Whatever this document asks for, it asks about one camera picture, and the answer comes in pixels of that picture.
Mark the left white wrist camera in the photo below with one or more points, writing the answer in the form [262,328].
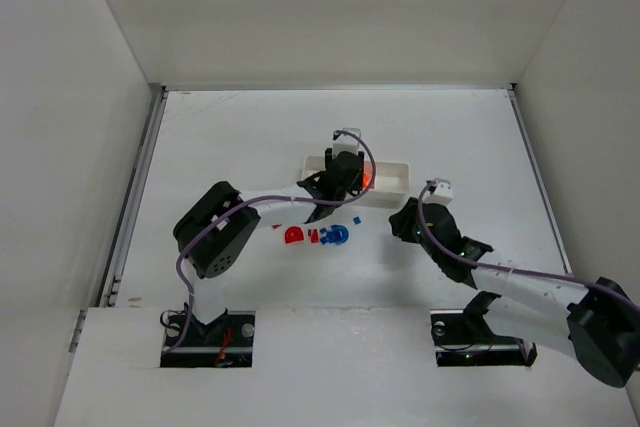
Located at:
[347,140]

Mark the red lego piece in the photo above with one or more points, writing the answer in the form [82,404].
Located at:
[314,236]

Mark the blue ring lego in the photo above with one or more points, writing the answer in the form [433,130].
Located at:
[339,234]

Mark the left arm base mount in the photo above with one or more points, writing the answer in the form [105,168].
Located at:
[225,343]

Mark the blue lego cluster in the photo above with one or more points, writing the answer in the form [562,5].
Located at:
[326,236]

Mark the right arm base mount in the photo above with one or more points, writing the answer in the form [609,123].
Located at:
[462,338]

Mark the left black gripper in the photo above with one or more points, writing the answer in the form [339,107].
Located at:
[343,165]

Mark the white three-compartment tray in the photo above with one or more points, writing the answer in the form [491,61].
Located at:
[391,187]

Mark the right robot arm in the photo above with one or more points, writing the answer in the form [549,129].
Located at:
[594,323]

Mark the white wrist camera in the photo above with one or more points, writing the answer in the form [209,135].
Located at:
[439,191]
[347,140]

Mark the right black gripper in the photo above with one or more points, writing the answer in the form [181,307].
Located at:
[408,219]

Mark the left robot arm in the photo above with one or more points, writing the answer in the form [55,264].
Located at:
[212,234]

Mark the red dome lego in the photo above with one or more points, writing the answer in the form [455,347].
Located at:
[294,234]

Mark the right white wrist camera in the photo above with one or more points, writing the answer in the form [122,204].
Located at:
[439,191]

